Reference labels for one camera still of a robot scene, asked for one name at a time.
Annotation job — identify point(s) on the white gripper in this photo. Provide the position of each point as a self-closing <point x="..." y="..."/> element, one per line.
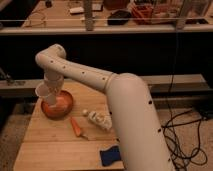
<point x="54" y="86"/>

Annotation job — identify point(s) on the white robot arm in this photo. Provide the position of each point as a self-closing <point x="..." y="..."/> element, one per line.
<point x="141" y="140"/>

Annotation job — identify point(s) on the orange ceramic bowl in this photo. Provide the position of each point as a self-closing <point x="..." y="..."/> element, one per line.
<point x="64" y="104"/>

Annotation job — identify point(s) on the orange toy carrot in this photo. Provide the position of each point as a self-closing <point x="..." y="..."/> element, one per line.
<point x="76" y="128"/>

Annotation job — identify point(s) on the white toy tube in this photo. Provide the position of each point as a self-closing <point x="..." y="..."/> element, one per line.
<point x="103" y="121"/>

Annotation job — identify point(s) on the black object on shelf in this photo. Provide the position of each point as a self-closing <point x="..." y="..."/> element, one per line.
<point x="119" y="17"/>

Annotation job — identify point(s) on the blue sponge cloth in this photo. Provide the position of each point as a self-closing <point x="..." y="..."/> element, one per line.
<point x="110" y="156"/>

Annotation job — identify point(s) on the orange basket on shelf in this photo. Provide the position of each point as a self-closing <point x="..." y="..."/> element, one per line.
<point x="142" y="14"/>

